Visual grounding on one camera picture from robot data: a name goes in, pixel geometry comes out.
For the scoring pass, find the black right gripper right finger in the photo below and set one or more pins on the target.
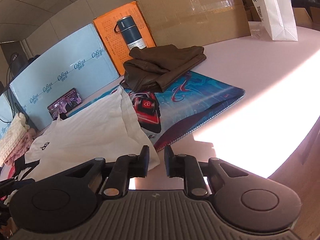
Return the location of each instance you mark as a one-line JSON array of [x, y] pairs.
[[186, 167]]

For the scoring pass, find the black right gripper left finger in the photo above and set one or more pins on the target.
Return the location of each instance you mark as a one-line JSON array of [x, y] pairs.
[[119, 173]]

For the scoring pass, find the white and black t-shirt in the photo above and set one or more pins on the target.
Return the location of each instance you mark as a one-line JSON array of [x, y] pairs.
[[108, 128]]

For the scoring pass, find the brown leather jacket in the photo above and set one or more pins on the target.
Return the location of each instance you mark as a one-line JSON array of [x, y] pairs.
[[155, 69]]

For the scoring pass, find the blue printed desk mat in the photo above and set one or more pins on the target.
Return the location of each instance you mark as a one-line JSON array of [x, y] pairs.
[[187, 104]]

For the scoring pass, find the smartphone showing video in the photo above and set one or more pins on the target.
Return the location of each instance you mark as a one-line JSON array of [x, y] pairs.
[[65, 103]]

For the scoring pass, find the pink knitted sweater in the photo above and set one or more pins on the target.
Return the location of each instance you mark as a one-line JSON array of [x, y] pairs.
[[19, 148]]

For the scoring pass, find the large light blue box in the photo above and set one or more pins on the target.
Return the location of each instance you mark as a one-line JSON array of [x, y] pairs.
[[79, 61]]

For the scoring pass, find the cream knitted sweater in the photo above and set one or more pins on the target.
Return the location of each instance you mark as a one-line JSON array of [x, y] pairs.
[[14, 134]]

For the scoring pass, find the orange flat box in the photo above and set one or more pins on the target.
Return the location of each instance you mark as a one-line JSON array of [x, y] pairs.
[[109, 32]]

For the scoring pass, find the small light blue box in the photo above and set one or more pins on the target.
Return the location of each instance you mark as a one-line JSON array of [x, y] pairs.
[[5, 115]]

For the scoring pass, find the dark blue vacuum bottle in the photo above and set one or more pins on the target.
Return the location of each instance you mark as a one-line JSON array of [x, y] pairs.
[[130, 32]]

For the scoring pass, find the brown cardboard box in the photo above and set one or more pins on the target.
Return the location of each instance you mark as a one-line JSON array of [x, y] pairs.
[[186, 23]]

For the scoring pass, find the white paper bag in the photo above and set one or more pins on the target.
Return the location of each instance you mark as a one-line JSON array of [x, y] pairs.
[[278, 19]]

